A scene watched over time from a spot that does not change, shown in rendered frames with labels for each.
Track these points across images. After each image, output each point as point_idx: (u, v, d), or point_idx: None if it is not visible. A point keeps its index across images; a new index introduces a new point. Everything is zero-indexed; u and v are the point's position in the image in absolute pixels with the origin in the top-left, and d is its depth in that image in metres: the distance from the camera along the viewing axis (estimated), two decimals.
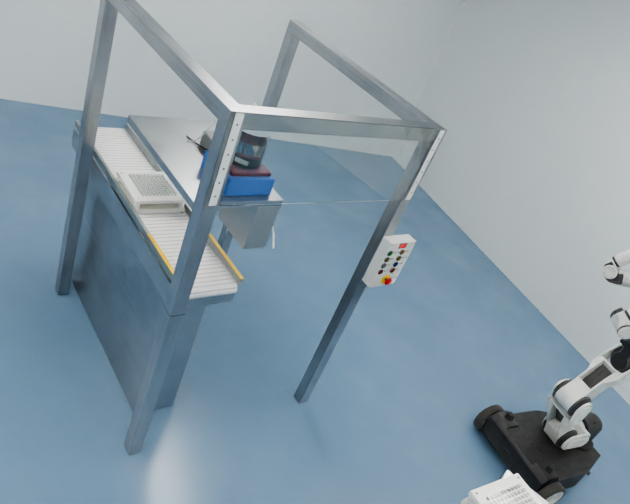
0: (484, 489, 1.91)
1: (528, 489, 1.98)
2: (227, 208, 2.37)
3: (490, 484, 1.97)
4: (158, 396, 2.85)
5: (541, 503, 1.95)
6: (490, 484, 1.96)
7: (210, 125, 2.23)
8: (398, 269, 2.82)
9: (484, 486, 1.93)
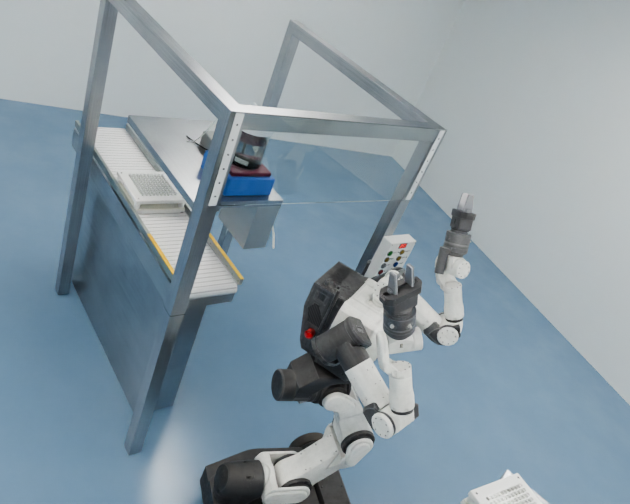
0: (484, 489, 1.91)
1: (528, 489, 1.98)
2: (227, 208, 2.37)
3: (490, 484, 1.97)
4: (158, 396, 2.85)
5: (541, 503, 1.95)
6: (490, 484, 1.96)
7: (210, 125, 2.23)
8: None
9: (484, 486, 1.93)
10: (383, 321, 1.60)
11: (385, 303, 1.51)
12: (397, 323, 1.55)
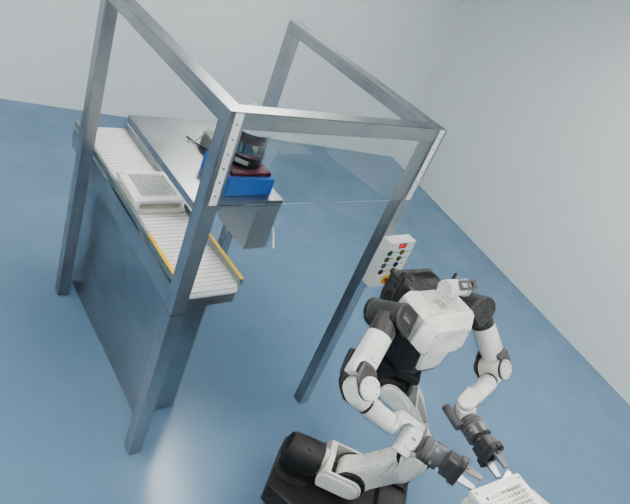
0: (484, 489, 1.91)
1: (528, 489, 1.98)
2: (227, 208, 2.37)
3: (490, 484, 1.97)
4: (158, 396, 2.85)
5: (541, 503, 1.95)
6: (490, 484, 1.96)
7: (210, 125, 2.23)
8: (398, 269, 2.82)
9: (484, 486, 1.93)
10: (438, 441, 1.96)
11: (464, 461, 1.90)
12: (439, 457, 1.92)
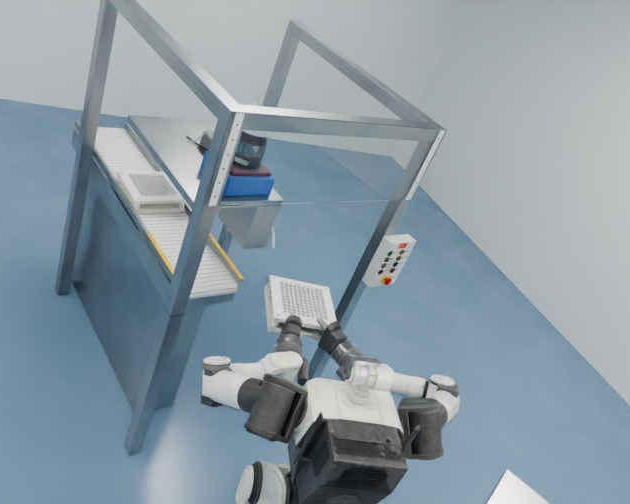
0: None
1: (276, 306, 2.11)
2: (227, 208, 2.37)
3: (307, 327, 2.11)
4: (158, 396, 2.85)
5: (273, 295, 2.15)
6: (308, 327, 2.11)
7: (210, 125, 2.23)
8: (398, 269, 2.82)
9: None
10: (348, 349, 2.01)
11: (338, 323, 2.08)
12: (352, 342, 2.06)
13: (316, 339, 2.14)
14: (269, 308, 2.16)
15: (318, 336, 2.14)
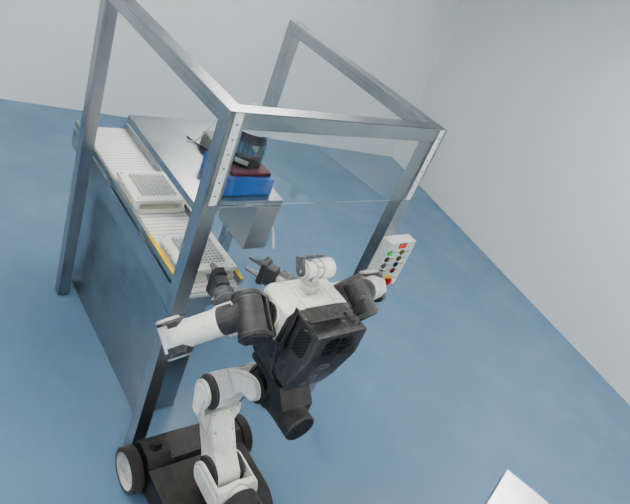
0: (224, 265, 2.41)
1: None
2: (227, 208, 2.37)
3: (211, 272, 2.38)
4: (158, 396, 2.85)
5: (172, 253, 2.36)
6: (212, 272, 2.38)
7: (210, 125, 2.23)
8: (398, 269, 2.82)
9: (223, 267, 2.40)
10: (287, 277, 2.29)
11: (270, 258, 2.32)
12: (286, 271, 2.34)
13: None
14: (171, 265, 2.37)
15: None
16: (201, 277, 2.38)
